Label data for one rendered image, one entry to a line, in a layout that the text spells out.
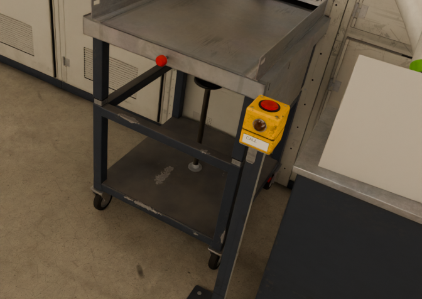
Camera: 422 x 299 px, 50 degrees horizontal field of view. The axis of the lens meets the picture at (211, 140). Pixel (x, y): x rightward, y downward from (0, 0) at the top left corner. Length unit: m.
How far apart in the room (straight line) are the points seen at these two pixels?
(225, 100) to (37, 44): 1.15
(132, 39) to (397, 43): 0.97
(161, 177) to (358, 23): 0.97
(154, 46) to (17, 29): 1.57
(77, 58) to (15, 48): 0.47
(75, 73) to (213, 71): 1.44
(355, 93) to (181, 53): 0.52
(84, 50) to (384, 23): 1.49
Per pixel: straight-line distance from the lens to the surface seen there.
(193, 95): 2.22
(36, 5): 2.65
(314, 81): 1.95
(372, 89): 1.03
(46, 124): 2.48
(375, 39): 1.84
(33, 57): 2.81
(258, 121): 1.00
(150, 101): 2.36
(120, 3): 1.58
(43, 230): 1.92
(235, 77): 1.26
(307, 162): 1.15
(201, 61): 1.29
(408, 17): 1.44
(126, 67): 2.37
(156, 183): 1.86
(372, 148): 1.10
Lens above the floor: 1.41
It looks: 36 degrees down
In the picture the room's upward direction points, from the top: 10 degrees clockwise
